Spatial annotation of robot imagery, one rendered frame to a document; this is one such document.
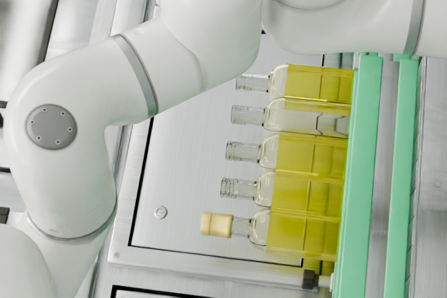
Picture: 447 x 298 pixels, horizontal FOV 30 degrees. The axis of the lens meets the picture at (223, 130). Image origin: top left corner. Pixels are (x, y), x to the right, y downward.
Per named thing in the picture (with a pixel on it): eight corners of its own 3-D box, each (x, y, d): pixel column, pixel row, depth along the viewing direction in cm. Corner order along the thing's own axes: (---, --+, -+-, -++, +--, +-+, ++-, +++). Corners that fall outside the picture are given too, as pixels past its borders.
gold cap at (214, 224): (234, 218, 123) (204, 215, 124) (233, 211, 120) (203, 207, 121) (231, 241, 122) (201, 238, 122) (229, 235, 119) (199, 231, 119)
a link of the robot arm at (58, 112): (121, 82, 86) (-9, 142, 82) (109, -3, 75) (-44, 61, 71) (186, 185, 80) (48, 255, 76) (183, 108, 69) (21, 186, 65)
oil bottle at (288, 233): (396, 232, 122) (251, 215, 124) (402, 221, 117) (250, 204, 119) (394, 270, 120) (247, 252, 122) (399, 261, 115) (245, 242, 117)
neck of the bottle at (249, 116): (264, 112, 128) (233, 108, 129) (263, 104, 126) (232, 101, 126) (261, 130, 127) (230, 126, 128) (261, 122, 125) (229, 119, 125)
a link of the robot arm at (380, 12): (409, 11, 90) (262, -3, 92) (432, -85, 80) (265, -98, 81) (408, 80, 85) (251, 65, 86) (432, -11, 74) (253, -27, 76)
